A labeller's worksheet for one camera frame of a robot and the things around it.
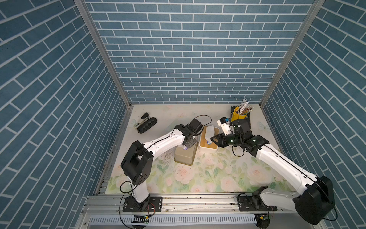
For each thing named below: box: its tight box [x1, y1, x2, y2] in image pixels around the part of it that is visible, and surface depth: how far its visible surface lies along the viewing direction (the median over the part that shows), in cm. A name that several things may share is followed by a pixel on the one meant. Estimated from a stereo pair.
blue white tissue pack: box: [204, 124, 215, 145], surface depth 94 cm
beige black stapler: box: [134, 112, 151, 129], surface depth 109 cm
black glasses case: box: [137, 117, 157, 134], surface depth 106 cm
